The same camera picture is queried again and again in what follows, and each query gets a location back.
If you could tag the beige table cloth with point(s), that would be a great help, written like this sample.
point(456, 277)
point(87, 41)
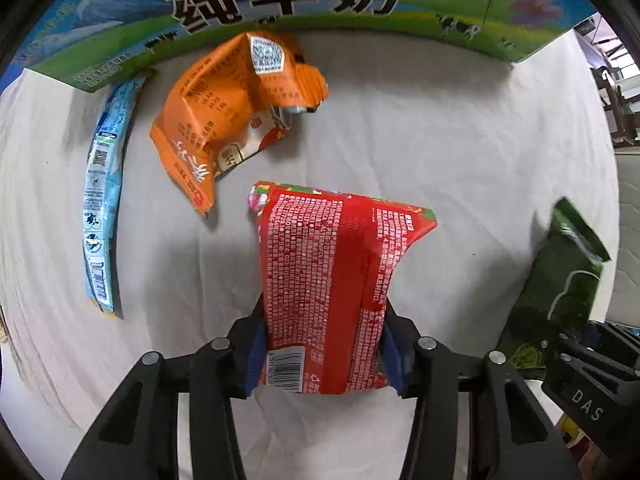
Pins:
point(488, 146)

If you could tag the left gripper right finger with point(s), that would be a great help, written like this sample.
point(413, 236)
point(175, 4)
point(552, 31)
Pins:
point(474, 418)

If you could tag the orange snack bag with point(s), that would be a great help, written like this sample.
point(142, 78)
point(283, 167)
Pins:
point(244, 86)

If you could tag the green snack bag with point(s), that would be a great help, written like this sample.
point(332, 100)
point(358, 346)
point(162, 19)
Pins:
point(558, 294)

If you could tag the red snack bag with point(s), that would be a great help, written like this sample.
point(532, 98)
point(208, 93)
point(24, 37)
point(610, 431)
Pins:
point(327, 260)

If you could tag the light blue wrapper strip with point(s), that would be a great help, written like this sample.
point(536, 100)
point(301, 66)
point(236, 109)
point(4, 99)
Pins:
point(102, 187)

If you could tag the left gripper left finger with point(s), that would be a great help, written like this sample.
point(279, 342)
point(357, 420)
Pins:
point(171, 409)

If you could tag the milk cardboard box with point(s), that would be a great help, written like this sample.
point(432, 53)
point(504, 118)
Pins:
point(90, 43)

